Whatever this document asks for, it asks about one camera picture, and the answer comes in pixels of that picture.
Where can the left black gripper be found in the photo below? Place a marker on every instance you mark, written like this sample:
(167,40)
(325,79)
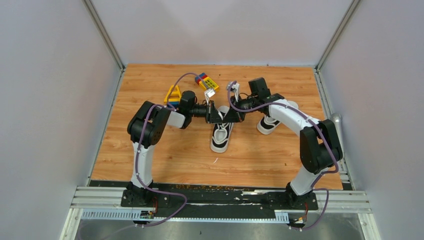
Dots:
(212,116)

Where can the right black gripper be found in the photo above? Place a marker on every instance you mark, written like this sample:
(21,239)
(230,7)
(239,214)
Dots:
(233,115)

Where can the black white sneaker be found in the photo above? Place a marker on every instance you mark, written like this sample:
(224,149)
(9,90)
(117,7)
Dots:
(275,121)

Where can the white shoe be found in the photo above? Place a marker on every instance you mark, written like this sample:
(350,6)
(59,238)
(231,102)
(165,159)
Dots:
(220,145)

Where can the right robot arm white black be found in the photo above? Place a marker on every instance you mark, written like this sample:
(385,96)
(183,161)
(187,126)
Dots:
(319,145)

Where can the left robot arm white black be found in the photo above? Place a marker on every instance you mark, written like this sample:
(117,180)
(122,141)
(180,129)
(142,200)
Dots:
(146,129)

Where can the yellow triangle toy block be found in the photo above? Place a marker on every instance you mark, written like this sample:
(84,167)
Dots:
(173,96)

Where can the colourful toy block stack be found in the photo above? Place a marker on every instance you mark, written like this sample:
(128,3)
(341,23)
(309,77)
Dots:
(205,82)

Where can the grey metal cylinder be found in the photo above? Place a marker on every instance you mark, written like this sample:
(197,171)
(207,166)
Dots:
(337,119)

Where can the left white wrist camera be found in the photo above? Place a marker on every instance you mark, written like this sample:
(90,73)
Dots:
(210,92)

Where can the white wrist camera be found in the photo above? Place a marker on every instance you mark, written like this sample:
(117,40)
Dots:
(234,87)
(210,92)

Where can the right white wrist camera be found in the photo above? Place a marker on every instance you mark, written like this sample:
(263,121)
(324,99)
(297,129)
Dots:
(234,87)

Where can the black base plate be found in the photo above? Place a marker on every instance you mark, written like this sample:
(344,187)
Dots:
(214,202)

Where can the aluminium frame rail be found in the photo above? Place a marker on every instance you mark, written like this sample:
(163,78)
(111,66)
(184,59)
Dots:
(89,197)

